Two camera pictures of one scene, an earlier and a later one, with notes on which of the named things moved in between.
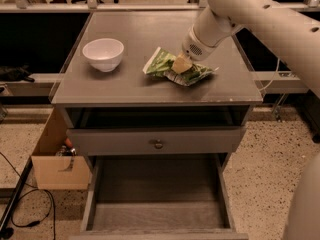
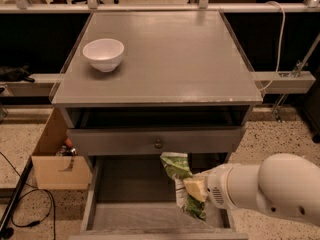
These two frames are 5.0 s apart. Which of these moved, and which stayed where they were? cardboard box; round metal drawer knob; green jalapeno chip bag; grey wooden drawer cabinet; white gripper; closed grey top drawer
Moved: white gripper; green jalapeno chip bag
Stayed: round metal drawer knob; closed grey top drawer; cardboard box; grey wooden drawer cabinet
